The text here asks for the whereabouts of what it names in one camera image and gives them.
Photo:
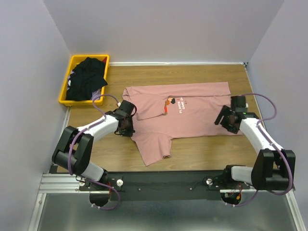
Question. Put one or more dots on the black t shirt in bin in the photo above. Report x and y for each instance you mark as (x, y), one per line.
(86, 80)

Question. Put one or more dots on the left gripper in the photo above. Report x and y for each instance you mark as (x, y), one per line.
(129, 133)

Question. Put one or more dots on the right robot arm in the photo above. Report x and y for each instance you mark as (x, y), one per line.
(274, 167)

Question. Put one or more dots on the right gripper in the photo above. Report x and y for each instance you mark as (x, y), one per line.
(224, 111)

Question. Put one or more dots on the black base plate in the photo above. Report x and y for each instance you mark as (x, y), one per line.
(162, 186)

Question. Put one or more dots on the yellow plastic bin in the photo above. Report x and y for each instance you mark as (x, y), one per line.
(74, 60)

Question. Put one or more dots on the pink t shirt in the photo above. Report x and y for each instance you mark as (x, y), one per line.
(167, 112)

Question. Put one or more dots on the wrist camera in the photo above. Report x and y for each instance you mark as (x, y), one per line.
(238, 104)
(126, 109)

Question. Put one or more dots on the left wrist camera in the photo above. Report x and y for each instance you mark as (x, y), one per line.
(126, 109)

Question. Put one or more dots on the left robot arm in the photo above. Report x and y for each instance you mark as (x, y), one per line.
(74, 147)

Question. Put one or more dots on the lavender t shirt in bin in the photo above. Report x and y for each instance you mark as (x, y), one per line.
(96, 95)

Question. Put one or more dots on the aluminium frame rail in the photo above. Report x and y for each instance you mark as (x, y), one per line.
(51, 183)

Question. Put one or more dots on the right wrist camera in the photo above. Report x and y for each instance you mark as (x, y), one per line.
(238, 104)

